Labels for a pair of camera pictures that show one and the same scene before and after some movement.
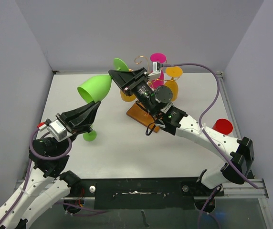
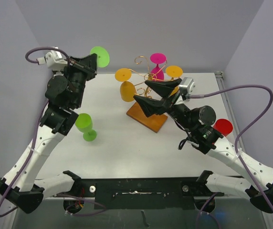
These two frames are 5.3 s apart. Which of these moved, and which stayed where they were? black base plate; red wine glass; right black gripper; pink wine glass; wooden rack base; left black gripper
Moved: right black gripper; left black gripper
Stayed: red wine glass; pink wine glass; wooden rack base; black base plate
